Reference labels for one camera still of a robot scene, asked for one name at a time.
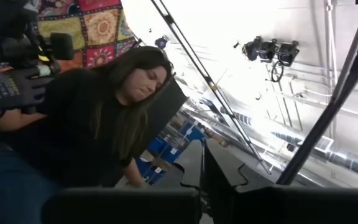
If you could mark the colourful patchwork tapestry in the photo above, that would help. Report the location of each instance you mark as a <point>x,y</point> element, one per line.
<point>101,28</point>

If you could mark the blue round fixture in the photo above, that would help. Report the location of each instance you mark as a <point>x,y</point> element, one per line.
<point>161,43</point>

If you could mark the blue storage bin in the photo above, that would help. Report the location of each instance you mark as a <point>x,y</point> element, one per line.
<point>191,132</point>
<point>148,171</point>
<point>163,149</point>

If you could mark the thin black frame pole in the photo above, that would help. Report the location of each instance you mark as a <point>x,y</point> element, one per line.
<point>169,18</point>

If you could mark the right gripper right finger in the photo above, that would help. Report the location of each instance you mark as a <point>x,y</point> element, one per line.
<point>291,205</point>

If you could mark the person's hand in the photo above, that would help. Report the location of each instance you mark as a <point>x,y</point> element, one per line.
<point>11,90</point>

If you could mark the thick black frame pole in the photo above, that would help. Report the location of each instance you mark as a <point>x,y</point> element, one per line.
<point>311,140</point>

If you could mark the person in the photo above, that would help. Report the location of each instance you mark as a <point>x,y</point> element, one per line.
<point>82,118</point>

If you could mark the white ceiling vent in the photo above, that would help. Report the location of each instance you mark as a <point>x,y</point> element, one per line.
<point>322,144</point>

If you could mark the silver ventilation duct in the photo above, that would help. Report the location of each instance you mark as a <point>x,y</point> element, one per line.
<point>353,165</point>

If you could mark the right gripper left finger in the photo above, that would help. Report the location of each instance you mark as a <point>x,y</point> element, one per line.
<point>120,205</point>

